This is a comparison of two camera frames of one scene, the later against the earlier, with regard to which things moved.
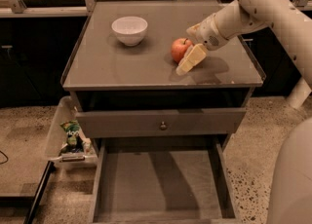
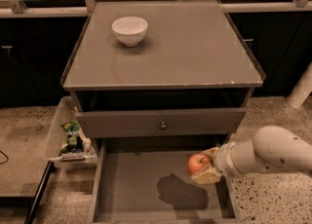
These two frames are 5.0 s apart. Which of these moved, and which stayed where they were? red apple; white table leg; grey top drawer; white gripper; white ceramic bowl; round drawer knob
Moved: white gripper; red apple
Stayed: white table leg; grey top drawer; white ceramic bowl; round drawer knob
